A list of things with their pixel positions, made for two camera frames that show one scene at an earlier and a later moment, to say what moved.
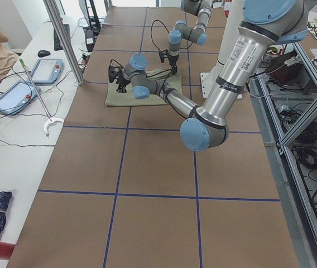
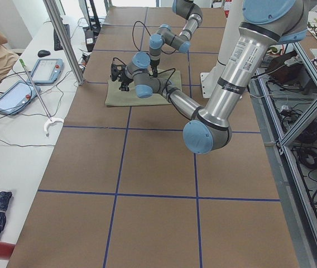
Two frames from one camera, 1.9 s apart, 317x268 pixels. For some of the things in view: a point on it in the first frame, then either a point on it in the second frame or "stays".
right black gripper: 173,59 to 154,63
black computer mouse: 43,53 stays
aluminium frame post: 51,6 stays
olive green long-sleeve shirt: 119,99 stays
